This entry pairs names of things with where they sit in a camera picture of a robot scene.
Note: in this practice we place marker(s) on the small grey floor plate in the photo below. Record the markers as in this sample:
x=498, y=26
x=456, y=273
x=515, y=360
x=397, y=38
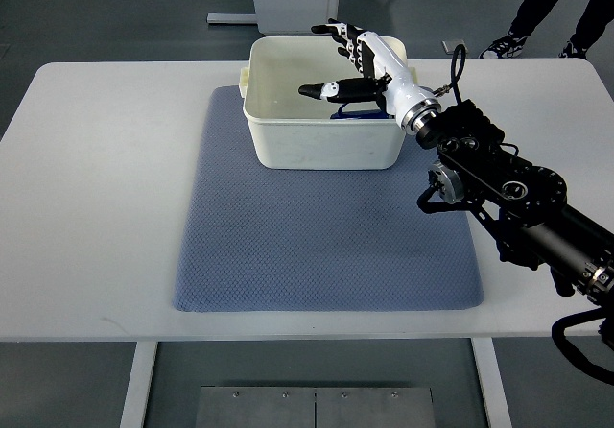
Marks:
x=450, y=45

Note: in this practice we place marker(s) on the white table leg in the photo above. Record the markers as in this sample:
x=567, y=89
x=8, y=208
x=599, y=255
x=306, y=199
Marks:
x=494, y=398
x=139, y=385

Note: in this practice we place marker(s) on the black white sneaker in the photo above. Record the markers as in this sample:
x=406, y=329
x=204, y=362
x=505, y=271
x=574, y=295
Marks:
x=571, y=51
x=507, y=47

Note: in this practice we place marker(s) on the white table left leg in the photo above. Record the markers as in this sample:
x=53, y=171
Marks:
x=139, y=385

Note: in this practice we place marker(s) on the blue enamel mug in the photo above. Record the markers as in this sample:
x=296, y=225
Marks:
x=372, y=113

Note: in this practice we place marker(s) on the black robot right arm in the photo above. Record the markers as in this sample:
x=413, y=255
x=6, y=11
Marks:
x=524, y=208

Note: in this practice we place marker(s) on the blue-grey textured mat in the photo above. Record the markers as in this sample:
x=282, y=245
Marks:
x=258, y=239

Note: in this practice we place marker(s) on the white table right leg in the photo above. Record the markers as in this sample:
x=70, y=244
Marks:
x=494, y=398

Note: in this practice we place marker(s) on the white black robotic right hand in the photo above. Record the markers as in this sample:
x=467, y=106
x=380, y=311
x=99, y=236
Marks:
x=385, y=78

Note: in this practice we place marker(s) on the white cabinet pedestal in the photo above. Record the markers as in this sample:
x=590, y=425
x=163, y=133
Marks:
x=280, y=17

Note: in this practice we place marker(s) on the cream plastic storage box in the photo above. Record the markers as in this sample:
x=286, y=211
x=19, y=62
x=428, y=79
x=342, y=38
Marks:
x=291, y=131

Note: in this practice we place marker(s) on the grey metal floor plate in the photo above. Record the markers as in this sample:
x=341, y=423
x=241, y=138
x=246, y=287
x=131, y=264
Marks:
x=315, y=407

